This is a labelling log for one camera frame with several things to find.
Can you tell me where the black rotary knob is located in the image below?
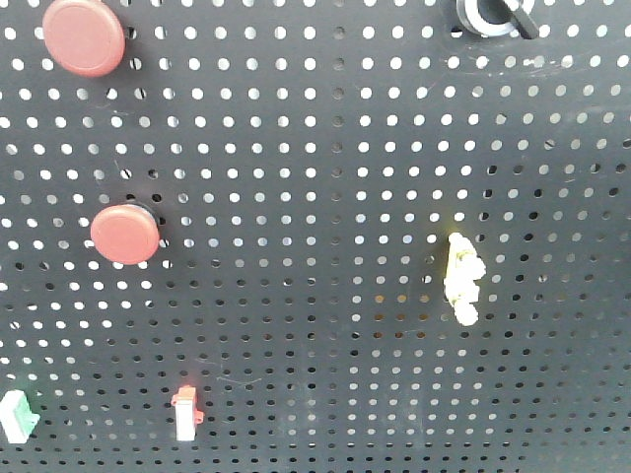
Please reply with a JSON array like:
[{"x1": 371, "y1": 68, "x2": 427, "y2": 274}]
[{"x1": 456, "y1": 0, "x2": 539, "y2": 39}]

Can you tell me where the black perforated pegboard panel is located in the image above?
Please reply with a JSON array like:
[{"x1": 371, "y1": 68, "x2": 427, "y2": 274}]
[{"x1": 1, "y1": 1, "x2": 630, "y2": 472}]

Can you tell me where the lower red mushroom button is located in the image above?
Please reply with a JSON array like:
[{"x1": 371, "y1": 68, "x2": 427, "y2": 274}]
[{"x1": 90, "y1": 204, "x2": 160, "y2": 265}]

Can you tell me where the red mushroom button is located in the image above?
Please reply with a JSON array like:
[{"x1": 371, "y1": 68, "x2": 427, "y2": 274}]
[
  {"x1": 90, "y1": 204, "x2": 160, "y2": 265},
  {"x1": 42, "y1": 0, "x2": 125, "y2": 78}
]

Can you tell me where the upper red mushroom button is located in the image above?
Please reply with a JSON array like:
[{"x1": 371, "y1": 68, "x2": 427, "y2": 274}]
[{"x1": 42, "y1": 0, "x2": 125, "y2": 78}]

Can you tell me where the yellow toggle switch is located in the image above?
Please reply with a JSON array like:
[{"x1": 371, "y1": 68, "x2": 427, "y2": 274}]
[{"x1": 444, "y1": 232, "x2": 486, "y2": 326}]

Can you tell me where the white red rocker switch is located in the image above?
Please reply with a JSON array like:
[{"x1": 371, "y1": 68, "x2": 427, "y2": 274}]
[{"x1": 171, "y1": 385, "x2": 204, "y2": 441}]

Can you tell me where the white green rocker switch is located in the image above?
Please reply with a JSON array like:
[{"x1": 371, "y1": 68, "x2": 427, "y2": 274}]
[{"x1": 1, "y1": 389, "x2": 40, "y2": 444}]

